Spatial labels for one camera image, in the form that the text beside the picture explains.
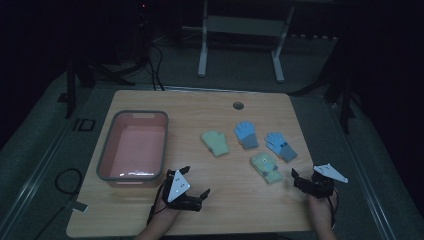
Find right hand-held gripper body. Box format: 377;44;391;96
301;162;350;200

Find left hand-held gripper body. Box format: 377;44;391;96
161;169;204;213

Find blue glove with dark buttons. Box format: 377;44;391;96
264;131;298;164

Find person's right hand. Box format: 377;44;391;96
307;191;338;222

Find person's left hand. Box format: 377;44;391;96
151;199;183;225

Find green glove with face print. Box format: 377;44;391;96
250;151;284;185

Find plain green glove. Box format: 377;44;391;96
200;130;231;158

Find pink basin with grey rim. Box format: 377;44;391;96
96;109;170;188

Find plain blue glove grey cuff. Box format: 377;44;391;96
233;120;260;151

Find dark metal stand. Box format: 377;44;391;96
322;63;363;135

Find grey tape patch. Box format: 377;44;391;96
64;200;90;214

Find black rectangular floor marker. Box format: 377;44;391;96
72;117;97;133

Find black tripod stand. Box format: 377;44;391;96
57;58;136;120

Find dark equipment with red light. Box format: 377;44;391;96
132;0;155;69

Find white metal stand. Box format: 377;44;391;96
197;0;296;84

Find left hand-held gripper black cable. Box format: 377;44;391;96
146;173;172;226

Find hand-held gripper black cable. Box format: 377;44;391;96
328;186;340;232
146;173;172;226

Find right hand-held gripper black cable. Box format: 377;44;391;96
328;186;340;232

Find black floor cables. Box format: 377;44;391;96
146;41;166;92

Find black floor cable loop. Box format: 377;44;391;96
33;167;85;240

